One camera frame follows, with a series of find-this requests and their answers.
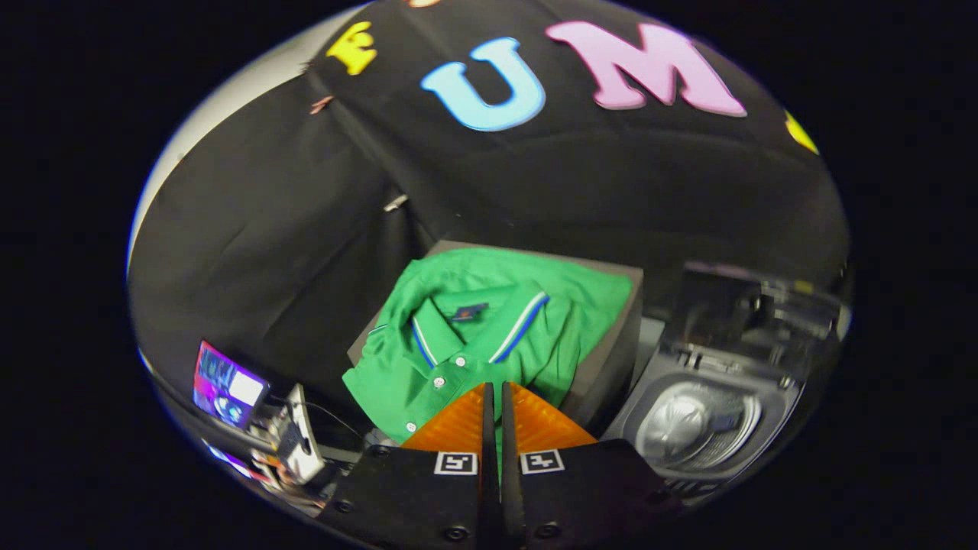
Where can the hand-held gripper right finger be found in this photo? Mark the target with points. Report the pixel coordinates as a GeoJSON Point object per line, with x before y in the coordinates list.
{"type": "Point", "coordinates": [510, 443]}

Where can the green polo shirt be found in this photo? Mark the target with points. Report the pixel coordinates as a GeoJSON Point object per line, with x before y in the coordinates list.
{"type": "Point", "coordinates": [535, 275]}

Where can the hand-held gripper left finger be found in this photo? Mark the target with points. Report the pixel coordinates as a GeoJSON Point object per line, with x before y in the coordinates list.
{"type": "Point", "coordinates": [489, 443]}

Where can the grey washing machine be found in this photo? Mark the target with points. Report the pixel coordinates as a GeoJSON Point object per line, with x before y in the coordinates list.
{"type": "Point", "coordinates": [638, 393]}

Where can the white device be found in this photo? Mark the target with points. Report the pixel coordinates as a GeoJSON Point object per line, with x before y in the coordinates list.
{"type": "Point", "coordinates": [306, 451]}

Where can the lit computer monitor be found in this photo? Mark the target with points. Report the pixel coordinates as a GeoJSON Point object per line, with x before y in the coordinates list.
{"type": "Point", "coordinates": [229, 386]}

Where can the silver clip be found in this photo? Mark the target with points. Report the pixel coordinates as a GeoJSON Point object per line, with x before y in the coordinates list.
{"type": "Point", "coordinates": [396, 203]}

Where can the grey box stand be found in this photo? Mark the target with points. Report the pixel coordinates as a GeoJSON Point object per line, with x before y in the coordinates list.
{"type": "Point", "coordinates": [615, 344]}

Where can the red clip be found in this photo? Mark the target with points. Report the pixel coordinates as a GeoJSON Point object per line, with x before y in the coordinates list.
{"type": "Point", "coordinates": [322, 105]}

